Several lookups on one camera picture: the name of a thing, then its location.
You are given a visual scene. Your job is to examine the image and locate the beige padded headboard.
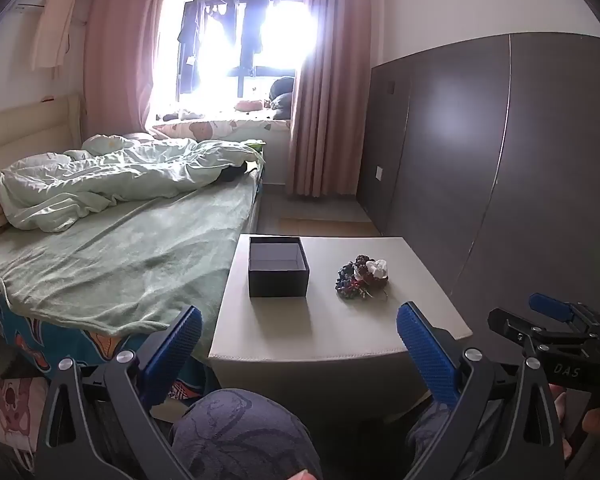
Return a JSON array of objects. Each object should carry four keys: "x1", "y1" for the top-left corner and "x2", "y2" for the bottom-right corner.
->
[{"x1": 0, "y1": 94, "x2": 83, "y2": 196}]

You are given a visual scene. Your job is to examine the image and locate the beige hanging cloth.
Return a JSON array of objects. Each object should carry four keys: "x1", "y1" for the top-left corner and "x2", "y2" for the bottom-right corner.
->
[{"x1": 31, "y1": 0, "x2": 78, "y2": 70}]

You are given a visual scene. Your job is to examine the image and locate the pile of jewelry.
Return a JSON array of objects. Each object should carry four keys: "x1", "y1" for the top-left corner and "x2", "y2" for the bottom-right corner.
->
[{"x1": 335, "y1": 254, "x2": 391, "y2": 302}]

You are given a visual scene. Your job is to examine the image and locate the green bed blanket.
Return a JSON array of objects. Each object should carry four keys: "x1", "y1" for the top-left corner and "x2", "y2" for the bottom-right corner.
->
[{"x1": 0, "y1": 172, "x2": 258, "y2": 337}]

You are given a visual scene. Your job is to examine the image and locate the person's left leg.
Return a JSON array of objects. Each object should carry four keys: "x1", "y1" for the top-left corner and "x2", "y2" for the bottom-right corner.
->
[{"x1": 170, "y1": 389, "x2": 323, "y2": 480}]

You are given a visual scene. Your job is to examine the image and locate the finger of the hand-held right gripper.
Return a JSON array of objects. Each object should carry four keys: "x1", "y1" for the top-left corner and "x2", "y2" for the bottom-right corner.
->
[
  {"x1": 487, "y1": 308, "x2": 546, "y2": 357},
  {"x1": 528, "y1": 292, "x2": 600, "y2": 332}
]

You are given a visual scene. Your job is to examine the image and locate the small beige table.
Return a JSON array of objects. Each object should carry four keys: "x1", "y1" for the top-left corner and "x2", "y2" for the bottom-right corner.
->
[{"x1": 208, "y1": 234, "x2": 473, "y2": 423}]

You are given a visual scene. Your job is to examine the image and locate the pink curtain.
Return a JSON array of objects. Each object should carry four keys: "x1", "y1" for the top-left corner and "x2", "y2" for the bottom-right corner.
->
[
  {"x1": 82, "y1": 0, "x2": 173, "y2": 141},
  {"x1": 286, "y1": 0, "x2": 385, "y2": 198}
]

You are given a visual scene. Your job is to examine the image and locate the pink bear print cushion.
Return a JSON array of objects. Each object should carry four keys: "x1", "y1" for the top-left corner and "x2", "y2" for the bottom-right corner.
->
[{"x1": 0, "y1": 375, "x2": 51, "y2": 446}]

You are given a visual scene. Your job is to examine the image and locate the black box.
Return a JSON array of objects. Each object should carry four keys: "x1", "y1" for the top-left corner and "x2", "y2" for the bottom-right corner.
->
[{"x1": 248, "y1": 236, "x2": 311, "y2": 299}]

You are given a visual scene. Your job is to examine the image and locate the person's right leg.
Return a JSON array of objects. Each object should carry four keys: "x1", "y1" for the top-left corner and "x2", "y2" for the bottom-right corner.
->
[{"x1": 405, "y1": 400, "x2": 486, "y2": 480}]

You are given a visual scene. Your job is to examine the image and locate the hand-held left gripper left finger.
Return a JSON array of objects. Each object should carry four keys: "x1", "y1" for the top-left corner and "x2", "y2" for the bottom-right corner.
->
[{"x1": 35, "y1": 305, "x2": 203, "y2": 480}]

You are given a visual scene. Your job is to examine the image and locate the flat cardboard sheet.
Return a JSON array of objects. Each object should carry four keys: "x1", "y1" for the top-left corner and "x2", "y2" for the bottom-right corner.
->
[{"x1": 279, "y1": 216, "x2": 381, "y2": 237}]

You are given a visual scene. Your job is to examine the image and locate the window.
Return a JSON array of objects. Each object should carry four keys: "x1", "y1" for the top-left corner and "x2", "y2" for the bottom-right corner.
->
[{"x1": 172, "y1": 0, "x2": 308, "y2": 103}]

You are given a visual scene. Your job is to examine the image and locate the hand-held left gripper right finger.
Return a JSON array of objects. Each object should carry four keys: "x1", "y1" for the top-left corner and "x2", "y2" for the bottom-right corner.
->
[{"x1": 396, "y1": 302, "x2": 566, "y2": 480}]

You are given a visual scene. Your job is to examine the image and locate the light green quilt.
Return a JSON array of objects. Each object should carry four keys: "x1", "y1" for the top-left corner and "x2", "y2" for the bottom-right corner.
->
[{"x1": 0, "y1": 134, "x2": 266, "y2": 233}]

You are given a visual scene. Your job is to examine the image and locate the dark grey pillow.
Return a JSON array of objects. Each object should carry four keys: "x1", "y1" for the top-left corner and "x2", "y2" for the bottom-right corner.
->
[{"x1": 269, "y1": 76, "x2": 296, "y2": 121}]

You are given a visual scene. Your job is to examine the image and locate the person's leg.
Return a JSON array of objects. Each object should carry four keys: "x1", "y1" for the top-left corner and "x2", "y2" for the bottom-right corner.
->
[
  {"x1": 405, "y1": 400, "x2": 486, "y2": 480},
  {"x1": 170, "y1": 389, "x2": 323, "y2": 480}
]

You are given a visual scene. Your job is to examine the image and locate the dark brown wall panel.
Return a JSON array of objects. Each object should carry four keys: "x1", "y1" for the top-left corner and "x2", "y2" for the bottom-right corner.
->
[{"x1": 355, "y1": 32, "x2": 600, "y2": 356}]

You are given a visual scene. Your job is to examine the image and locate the floral window seat cushion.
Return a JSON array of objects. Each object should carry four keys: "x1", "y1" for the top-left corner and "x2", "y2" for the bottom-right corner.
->
[{"x1": 150, "y1": 117, "x2": 293, "y2": 143}]

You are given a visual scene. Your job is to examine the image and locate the blue cartoon print bed sheet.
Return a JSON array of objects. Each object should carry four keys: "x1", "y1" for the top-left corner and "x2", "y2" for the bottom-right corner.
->
[{"x1": 0, "y1": 272, "x2": 206, "y2": 401}]

